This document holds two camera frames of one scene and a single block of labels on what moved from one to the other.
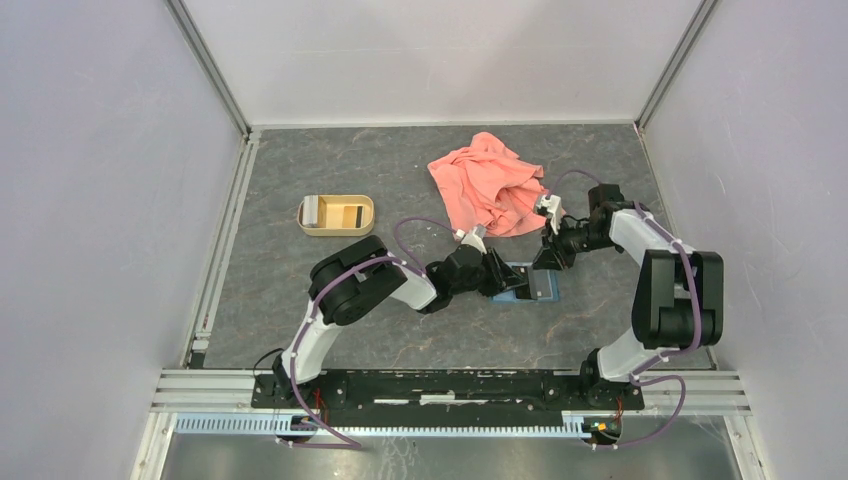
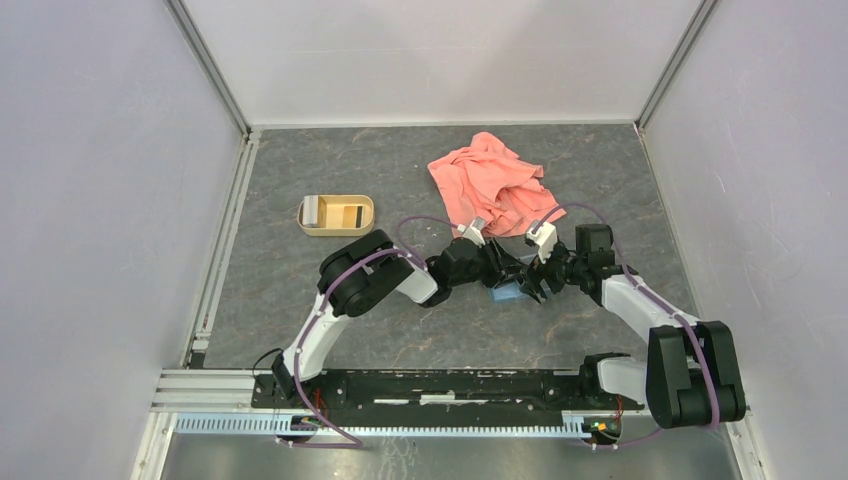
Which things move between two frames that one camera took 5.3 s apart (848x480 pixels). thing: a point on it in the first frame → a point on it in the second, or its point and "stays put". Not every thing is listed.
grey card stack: (310, 211) stays put
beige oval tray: (340, 215) stays put
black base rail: (368, 398) stays put
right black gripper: (548, 257) → (544, 272)
